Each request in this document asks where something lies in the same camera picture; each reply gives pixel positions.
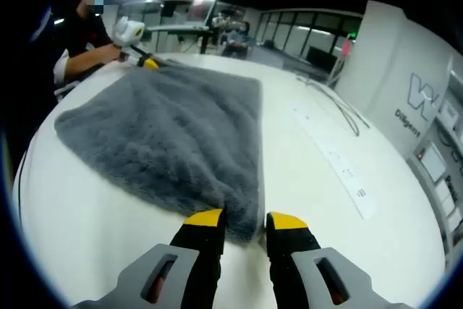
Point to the person's dark clothing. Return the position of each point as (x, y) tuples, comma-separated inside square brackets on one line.
[(29, 70)]

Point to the grey shelving rack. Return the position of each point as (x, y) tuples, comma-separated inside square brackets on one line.
[(450, 81)]

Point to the grey counter desk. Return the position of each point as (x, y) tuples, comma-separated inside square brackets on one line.
[(267, 55)]

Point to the transparent tilted panel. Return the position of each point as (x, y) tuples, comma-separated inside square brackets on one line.
[(206, 5)]

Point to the pink hanging tag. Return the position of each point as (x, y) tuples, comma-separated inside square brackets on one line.
[(346, 48)]

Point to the black monitor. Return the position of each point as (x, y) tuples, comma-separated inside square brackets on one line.
[(320, 58)]

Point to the person's left hand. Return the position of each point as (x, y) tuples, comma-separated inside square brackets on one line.
[(114, 54)]

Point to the white stand table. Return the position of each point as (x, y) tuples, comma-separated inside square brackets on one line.
[(173, 27)]

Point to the white marked tape strip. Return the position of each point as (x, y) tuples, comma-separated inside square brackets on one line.
[(336, 158)]

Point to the row of white storage boxes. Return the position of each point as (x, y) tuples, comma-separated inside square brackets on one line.
[(434, 162)]

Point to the grey fluffy towel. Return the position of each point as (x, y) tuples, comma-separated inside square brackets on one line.
[(173, 135)]

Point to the green exit sign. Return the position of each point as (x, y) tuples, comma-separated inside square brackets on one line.
[(352, 35)]

